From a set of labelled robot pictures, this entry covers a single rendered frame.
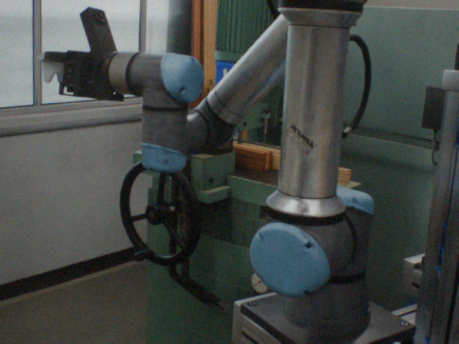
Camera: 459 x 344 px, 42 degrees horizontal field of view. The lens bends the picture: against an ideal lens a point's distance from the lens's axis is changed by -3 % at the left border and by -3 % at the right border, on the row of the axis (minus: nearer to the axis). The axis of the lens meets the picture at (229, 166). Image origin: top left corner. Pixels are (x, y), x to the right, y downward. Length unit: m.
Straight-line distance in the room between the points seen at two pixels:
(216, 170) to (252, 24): 0.42
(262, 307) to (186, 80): 0.42
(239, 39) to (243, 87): 0.69
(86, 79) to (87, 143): 1.91
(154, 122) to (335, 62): 0.32
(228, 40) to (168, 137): 0.78
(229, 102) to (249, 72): 0.07
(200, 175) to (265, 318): 0.62
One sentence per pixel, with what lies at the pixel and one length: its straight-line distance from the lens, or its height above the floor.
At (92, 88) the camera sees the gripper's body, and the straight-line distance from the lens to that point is 1.08.
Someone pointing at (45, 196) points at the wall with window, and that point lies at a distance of 2.92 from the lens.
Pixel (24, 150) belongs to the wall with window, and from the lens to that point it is 2.82.
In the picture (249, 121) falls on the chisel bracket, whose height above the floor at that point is 1.02.
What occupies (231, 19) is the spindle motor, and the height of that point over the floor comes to 1.32.
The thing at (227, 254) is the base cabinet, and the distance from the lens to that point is 1.72.
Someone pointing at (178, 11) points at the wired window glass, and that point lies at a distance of 3.39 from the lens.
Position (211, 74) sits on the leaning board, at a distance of 3.25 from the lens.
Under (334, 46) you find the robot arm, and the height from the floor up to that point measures 1.29.
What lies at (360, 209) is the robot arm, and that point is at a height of 1.03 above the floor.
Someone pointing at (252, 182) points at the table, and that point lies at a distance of 1.61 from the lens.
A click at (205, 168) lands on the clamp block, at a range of 1.58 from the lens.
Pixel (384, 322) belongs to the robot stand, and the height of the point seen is 0.82.
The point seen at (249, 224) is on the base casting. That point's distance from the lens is 1.64.
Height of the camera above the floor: 1.31
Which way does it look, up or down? 13 degrees down
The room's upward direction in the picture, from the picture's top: 3 degrees clockwise
